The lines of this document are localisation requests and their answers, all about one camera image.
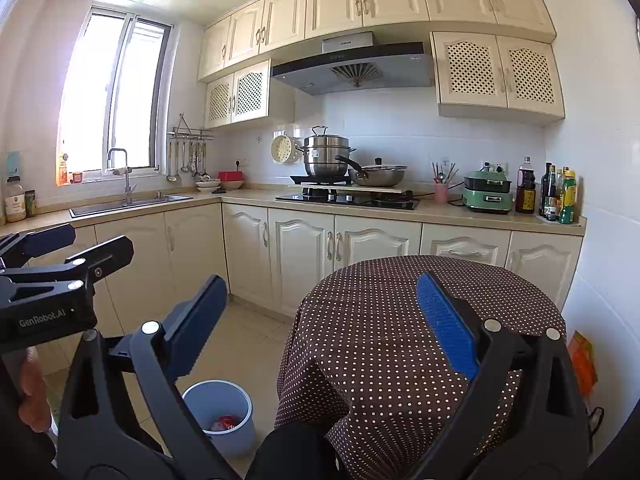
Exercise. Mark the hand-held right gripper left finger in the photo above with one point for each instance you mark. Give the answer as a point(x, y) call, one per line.
point(200, 315)

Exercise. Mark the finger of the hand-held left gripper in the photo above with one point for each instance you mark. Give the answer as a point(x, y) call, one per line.
point(40, 242)
point(107, 255)

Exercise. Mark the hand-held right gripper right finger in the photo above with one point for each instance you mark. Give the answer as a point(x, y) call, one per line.
point(445, 320)

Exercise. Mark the light blue trash bin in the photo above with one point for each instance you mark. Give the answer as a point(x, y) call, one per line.
point(235, 435)

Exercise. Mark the person's left hand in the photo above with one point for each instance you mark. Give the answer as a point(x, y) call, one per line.
point(35, 395)

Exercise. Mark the small dark jar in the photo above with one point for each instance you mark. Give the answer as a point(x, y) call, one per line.
point(30, 205)

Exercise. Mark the large jar white label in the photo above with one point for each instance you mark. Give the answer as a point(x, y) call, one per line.
point(15, 202)

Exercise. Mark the steel sink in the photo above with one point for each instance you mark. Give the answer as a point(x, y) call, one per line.
point(130, 206)

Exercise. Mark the brown polka dot tablecloth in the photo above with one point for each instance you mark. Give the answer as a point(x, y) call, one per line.
point(380, 340)

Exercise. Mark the steel faucet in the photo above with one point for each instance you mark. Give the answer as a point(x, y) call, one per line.
point(127, 185)

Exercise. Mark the small glass jar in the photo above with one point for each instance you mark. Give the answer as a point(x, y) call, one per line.
point(76, 177)

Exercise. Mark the orange bottle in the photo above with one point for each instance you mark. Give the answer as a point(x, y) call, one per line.
point(62, 170)

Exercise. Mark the row of hanging steel utensils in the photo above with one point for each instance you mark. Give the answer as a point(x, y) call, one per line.
point(172, 177)

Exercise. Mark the stack of white bowls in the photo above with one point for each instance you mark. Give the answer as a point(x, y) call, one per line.
point(207, 185)

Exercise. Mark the pink chopstick holder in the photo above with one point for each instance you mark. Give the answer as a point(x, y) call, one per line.
point(440, 193)

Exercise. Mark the green electric cooker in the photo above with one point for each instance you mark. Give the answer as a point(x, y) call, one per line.
point(487, 200)

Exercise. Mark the light shallow bowl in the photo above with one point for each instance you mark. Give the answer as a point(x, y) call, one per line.
point(233, 185)

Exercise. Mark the orange package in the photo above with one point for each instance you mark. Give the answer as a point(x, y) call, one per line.
point(582, 360)

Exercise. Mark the large soy sauce bottle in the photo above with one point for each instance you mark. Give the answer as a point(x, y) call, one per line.
point(525, 192)

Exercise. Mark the black gas hob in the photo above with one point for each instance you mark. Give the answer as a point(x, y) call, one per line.
point(350, 201)

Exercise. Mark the steel wok with lid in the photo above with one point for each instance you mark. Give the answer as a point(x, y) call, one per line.
point(382, 175)

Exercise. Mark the kitchen window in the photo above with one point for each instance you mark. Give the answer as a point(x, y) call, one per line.
point(140, 100)

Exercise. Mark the dark glass bottle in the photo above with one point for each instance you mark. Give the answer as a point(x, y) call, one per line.
point(552, 200)
point(544, 195)

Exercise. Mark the person's black trouser leg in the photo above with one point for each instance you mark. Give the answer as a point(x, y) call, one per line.
point(290, 455)

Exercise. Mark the black induction cooker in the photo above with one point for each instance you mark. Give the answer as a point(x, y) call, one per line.
point(305, 180)

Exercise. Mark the green bottle yellow label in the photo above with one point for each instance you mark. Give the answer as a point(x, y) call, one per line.
point(568, 200)

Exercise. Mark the cream round colander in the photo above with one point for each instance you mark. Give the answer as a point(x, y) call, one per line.
point(282, 149)

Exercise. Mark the steel steamer pot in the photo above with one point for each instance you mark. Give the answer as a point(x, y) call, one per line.
point(325, 160)

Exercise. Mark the cream lattice door cabinet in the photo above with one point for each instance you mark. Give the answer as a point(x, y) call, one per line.
point(495, 70)
point(247, 92)

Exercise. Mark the grey range hood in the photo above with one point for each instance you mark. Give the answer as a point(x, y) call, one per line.
point(350, 67)

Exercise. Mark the blue wall sticker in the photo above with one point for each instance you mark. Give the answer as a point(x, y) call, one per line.
point(13, 162)

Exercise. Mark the wall utensil rack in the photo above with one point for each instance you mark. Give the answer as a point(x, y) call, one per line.
point(192, 135)

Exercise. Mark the white wall outlet with plugs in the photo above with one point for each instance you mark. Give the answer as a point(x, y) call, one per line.
point(500, 166)

